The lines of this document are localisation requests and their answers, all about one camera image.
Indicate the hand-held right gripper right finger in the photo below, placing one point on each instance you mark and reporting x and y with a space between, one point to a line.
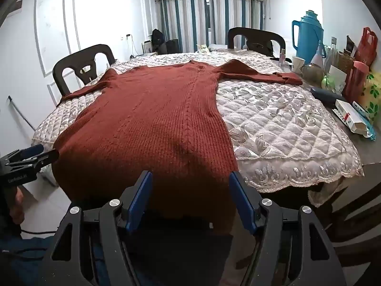
242 203

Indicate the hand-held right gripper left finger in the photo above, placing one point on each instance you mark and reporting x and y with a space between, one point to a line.
140 203

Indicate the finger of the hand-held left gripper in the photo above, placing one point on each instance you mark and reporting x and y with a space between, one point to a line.
34 150
49 156

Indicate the red knit sweater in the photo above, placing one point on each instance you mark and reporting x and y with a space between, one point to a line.
154 119

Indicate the person's left hand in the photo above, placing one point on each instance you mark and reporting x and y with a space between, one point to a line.
19 207

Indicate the person's dark blue clothing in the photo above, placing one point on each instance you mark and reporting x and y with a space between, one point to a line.
26 259

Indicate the white quilted blanket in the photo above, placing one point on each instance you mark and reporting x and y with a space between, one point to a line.
282 125

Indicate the dark wooden chair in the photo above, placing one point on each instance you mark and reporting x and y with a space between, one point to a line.
259 37
68 68
354 214

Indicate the dark blue case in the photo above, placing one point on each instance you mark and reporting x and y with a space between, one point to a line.
326 93

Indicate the white desk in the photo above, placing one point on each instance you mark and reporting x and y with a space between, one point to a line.
144 55

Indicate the white cardboard box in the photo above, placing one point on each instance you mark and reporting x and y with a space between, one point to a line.
351 116

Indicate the small green object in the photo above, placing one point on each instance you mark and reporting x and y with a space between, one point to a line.
326 82

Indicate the glass teapot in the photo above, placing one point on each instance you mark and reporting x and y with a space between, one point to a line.
311 71

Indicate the white paper cup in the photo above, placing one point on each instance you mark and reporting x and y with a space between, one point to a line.
297 64

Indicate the small pink bottle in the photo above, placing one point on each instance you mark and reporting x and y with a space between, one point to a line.
282 56

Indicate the black backpack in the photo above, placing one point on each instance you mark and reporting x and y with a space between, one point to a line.
157 40

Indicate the black box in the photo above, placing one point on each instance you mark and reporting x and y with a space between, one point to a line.
172 47

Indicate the white spray bottle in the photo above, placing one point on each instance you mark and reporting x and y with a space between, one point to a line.
319 55

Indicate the red plastic bottle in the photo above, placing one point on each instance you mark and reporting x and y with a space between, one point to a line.
355 80

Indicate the yellow leaf-print bag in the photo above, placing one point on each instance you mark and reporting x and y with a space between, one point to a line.
372 95

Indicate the wicker basket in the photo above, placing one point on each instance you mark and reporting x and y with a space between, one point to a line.
345 62

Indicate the blue thermos jug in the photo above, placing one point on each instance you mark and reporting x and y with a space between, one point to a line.
308 35

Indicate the blue striped curtain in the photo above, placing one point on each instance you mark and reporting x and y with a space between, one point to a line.
235 15
181 20

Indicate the red plastic bag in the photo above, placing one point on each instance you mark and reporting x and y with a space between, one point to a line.
367 46

